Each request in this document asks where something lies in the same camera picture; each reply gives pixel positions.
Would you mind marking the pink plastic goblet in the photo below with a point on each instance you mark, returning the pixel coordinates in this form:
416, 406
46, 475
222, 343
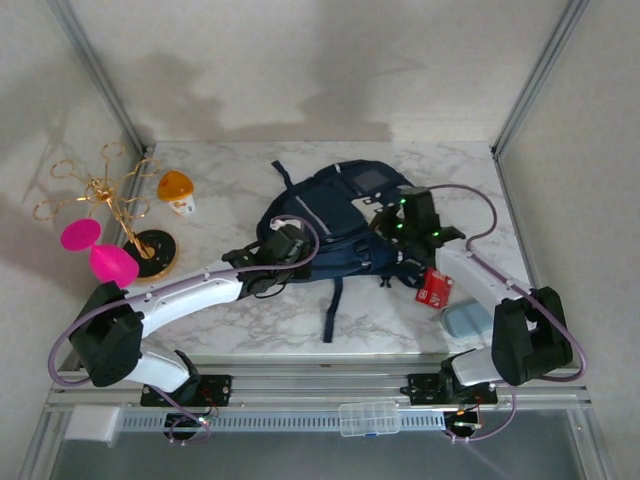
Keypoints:
112, 262

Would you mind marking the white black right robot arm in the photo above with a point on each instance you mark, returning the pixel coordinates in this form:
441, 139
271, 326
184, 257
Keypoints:
470, 272

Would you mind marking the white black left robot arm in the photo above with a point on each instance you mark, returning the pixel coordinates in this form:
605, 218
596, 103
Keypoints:
190, 297

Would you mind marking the aluminium frame post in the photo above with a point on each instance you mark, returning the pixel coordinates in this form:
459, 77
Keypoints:
540, 75
95, 70

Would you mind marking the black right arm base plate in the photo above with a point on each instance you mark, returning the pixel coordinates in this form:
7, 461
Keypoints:
425, 387

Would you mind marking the clear plastic organizer box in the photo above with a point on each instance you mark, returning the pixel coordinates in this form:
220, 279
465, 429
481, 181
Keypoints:
370, 419

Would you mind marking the navy blue student backpack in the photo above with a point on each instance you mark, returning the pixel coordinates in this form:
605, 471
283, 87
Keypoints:
320, 215

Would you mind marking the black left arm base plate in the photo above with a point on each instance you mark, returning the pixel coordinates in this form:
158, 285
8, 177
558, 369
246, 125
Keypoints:
215, 387

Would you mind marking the light blue case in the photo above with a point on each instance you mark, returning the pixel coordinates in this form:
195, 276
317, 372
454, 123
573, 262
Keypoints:
465, 320

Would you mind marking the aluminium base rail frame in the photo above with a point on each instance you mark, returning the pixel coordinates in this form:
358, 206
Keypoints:
310, 380

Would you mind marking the white foam block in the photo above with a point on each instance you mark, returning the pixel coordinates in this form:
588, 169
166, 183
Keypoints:
92, 425

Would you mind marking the orange lid yogurt cup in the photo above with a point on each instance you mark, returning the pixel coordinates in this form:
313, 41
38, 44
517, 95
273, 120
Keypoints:
175, 192

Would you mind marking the red card packet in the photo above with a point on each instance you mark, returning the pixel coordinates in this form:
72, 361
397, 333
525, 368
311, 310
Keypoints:
432, 287

